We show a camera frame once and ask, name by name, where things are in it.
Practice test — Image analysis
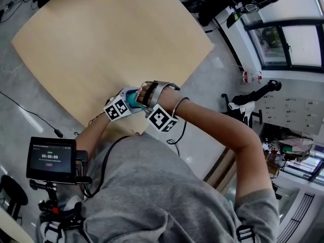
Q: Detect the thin wrist band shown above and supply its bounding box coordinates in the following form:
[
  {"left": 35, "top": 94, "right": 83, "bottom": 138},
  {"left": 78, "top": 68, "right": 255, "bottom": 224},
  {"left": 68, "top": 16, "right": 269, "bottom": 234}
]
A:
[{"left": 172, "top": 97, "right": 190, "bottom": 118}]

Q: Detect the white garment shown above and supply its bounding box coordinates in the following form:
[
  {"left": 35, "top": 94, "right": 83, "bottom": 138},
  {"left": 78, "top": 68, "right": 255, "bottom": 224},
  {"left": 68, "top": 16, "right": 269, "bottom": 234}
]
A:
[{"left": 228, "top": 101, "right": 256, "bottom": 123}]

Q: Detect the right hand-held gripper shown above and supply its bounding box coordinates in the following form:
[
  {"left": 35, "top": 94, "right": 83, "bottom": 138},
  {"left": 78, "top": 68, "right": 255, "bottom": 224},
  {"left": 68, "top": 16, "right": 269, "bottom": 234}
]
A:
[{"left": 135, "top": 80, "right": 181, "bottom": 134}]

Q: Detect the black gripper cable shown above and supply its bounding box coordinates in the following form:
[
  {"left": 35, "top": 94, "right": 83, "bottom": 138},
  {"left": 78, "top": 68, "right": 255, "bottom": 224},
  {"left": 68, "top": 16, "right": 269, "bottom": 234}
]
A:
[{"left": 166, "top": 120, "right": 188, "bottom": 156}]

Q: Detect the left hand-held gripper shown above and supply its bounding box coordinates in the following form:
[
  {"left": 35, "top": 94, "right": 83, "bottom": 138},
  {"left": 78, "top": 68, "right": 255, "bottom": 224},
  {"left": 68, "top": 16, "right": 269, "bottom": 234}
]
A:
[{"left": 103, "top": 86, "right": 147, "bottom": 122}]

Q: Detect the black monitor mount rig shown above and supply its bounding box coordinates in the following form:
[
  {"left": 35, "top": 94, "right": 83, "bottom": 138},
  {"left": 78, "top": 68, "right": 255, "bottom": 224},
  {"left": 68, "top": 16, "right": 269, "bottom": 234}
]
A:
[{"left": 29, "top": 178, "right": 86, "bottom": 227}]

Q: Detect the black floor cable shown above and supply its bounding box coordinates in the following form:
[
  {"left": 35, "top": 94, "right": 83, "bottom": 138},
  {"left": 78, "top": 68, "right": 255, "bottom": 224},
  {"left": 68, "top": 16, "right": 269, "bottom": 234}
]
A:
[{"left": 0, "top": 91, "right": 64, "bottom": 138}]

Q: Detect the person's left forearm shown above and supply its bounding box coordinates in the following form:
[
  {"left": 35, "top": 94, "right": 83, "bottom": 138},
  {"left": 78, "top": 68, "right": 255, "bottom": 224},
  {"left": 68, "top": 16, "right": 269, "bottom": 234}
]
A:
[{"left": 75, "top": 112, "right": 111, "bottom": 167}]

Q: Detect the white shoulder strap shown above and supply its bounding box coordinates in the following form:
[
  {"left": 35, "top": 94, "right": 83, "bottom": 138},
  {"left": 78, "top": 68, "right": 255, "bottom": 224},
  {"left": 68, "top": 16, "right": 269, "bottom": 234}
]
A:
[{"left": 235, "top": 224, "right": 255, "bottom": 242}]

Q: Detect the person's right hand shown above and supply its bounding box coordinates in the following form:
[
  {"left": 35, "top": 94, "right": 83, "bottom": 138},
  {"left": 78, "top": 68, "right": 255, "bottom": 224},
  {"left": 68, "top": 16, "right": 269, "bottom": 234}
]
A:
[{"left": 138, "top": 84, "right": 158, "bottom": 106}]

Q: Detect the black office chair with armrests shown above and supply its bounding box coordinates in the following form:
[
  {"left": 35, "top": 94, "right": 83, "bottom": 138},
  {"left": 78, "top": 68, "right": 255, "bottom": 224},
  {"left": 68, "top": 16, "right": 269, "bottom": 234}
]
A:
[{"left": 221, "top": 79, "right": 282, "bottom": 129}]

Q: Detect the black round stool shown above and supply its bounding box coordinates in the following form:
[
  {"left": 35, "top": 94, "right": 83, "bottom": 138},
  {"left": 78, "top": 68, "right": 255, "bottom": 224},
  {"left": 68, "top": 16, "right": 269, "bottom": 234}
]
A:
[{"left": 0, "top": 175, "right": 28, "bottom": 221}]

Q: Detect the black monitor screen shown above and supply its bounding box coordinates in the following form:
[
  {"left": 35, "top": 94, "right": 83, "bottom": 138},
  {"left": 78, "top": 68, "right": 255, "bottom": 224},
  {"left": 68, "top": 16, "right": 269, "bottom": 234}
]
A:
[{"left": 26, "top": 136, "right": 77, "bottom": 184}]

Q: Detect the person's right forearm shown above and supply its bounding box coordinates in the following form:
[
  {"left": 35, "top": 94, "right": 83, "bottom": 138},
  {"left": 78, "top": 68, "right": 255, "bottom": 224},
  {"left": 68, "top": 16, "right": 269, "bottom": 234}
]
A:
[{"left": 158, "top": 86, "right": 270, "bottom": 205}]

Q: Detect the clear jug with red label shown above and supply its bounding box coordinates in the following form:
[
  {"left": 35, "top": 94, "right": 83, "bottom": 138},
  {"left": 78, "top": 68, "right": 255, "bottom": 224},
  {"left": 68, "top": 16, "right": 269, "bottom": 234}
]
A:
[{"left": 241, "top": 70, "right": 263, "bottom": 85}]

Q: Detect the black framed window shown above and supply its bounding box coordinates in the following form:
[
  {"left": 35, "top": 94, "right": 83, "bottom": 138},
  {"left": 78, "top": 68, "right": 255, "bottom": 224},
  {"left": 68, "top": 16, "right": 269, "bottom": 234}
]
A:
[{"left": 244, "top": 20, "right": 324, "bottom": 73}]

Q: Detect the person's grey shirt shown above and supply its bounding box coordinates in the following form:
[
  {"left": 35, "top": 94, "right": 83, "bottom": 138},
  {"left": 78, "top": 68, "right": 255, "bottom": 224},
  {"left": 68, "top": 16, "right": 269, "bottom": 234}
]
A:
[{"left": 35, "top": 132, "right": 280, "bottom": 243}]

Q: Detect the wooden bench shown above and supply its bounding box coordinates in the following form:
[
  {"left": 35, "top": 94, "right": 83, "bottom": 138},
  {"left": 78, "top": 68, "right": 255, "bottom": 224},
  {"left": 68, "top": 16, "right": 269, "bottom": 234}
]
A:
[{"left": 202, "top": 148, "right": 237, "bottom": 194}]

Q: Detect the cream seat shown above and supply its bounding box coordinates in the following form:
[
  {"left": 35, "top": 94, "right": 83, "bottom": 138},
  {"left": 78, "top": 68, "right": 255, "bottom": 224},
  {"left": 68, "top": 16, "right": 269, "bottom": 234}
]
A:
[{"left": 0, "top": 206, "right": 35, "bottom": 243}]

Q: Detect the grey locker cabinet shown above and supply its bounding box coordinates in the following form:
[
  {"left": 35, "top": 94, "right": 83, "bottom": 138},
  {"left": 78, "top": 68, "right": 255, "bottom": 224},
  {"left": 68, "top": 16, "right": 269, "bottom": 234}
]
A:
[{"left": 262, "top": 95, "right": 324, "bottom": 136}]

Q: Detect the teal spray bottle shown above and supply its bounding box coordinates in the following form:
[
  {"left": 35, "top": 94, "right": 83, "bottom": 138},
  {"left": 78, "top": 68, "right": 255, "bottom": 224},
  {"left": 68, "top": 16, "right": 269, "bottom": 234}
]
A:
[{"left": 126, "top": 90, "right": 142, "bottom": 110}]

